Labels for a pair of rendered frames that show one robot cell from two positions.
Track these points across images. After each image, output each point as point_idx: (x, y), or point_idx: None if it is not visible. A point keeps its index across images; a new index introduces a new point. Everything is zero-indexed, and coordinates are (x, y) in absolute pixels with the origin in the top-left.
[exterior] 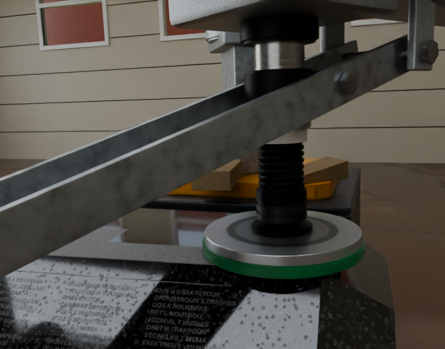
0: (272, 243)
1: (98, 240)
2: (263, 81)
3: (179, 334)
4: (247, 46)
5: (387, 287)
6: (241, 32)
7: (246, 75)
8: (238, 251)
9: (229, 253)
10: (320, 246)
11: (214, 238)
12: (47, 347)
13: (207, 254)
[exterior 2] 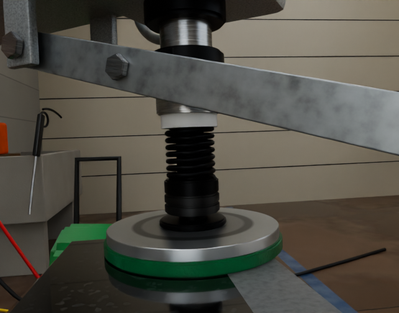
0: (242, 220)
1: None
2: (224, 62)
3: None
4: (181, 13)
5: None
6: (212, 2)
7: (212, 50)
8: (278, 225)
9: (278, 231)
10: (230, 211)
11: (256, 236)
12: None
13: (269, 253)
